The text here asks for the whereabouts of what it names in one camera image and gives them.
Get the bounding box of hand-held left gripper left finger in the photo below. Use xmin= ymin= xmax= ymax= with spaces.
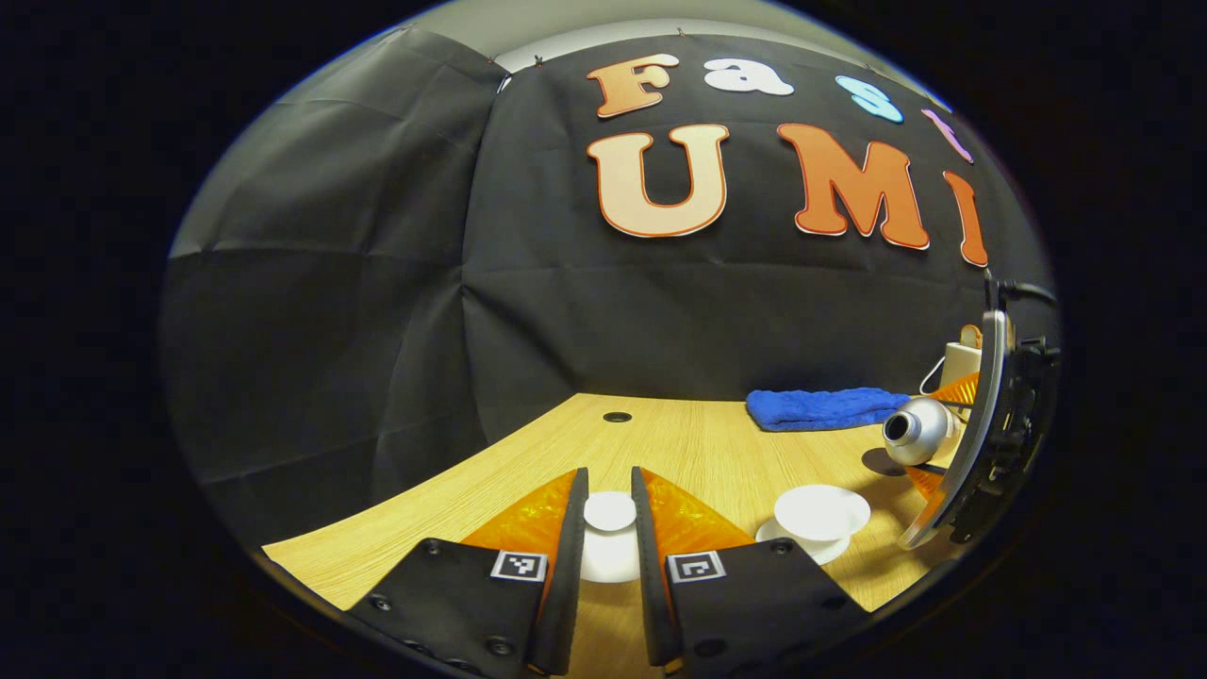
xmin=344 ymin=467 xmax=591 ymax=677

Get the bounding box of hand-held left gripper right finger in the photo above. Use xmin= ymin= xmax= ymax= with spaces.
xmin=630 ymin=466 xmax=874 ymax=677

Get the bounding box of silver water bottle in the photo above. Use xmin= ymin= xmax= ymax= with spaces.
xmin=883 ymin=396 xmax=959 ymax=467

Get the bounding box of white teacup lid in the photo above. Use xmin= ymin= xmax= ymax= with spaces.
xmin=577 ymin=490 xmax=644 ymax=585

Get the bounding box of white teacup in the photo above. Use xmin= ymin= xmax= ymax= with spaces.
xmin=773 ymin=484 xmax=872 ymax=544

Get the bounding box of white toaster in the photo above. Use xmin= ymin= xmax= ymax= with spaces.
xmin=942 ymin=341 xmax=984 ymax=389

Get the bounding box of blue towel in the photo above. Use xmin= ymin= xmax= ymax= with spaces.
xmin=745 ymin=387 xmax=912 ymax=434

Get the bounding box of white saucer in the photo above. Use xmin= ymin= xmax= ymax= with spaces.
xmin=754 ymin=517 xmax=852 ymax=567

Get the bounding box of black backdrop cloth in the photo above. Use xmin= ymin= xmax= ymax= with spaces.
xmin=160 ymin=24 xmax=1062 ymax=548

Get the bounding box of black cable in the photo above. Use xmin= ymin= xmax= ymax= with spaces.
xmin=984 ymin=268 xmax=1059 ymax=306

